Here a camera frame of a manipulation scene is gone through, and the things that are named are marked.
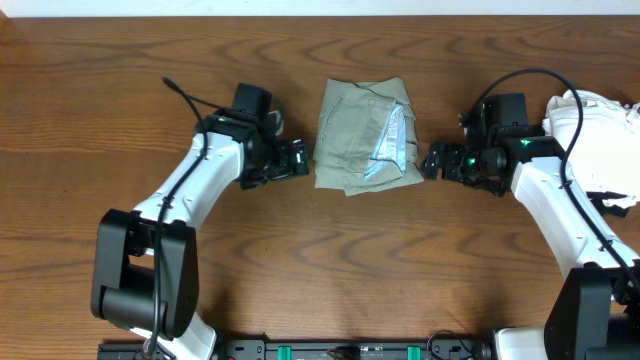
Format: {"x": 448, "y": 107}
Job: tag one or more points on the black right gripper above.
{"x": 453, "y": 153}

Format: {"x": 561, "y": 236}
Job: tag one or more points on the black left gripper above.
{"x": 286, "y": 167}

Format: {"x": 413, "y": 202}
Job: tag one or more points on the grey-green cotton shorts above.
{"x": 366, "y": 139}

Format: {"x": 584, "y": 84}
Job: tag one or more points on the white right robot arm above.
{"x": 596, "y": 314}

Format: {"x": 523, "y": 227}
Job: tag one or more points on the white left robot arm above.
{"x": 146, "y": 277}

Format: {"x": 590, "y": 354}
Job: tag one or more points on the black folded garment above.
{"x": 605, "y": 203}

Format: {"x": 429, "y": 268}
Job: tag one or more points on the white folded garment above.
{"x": 605, "y": 157}

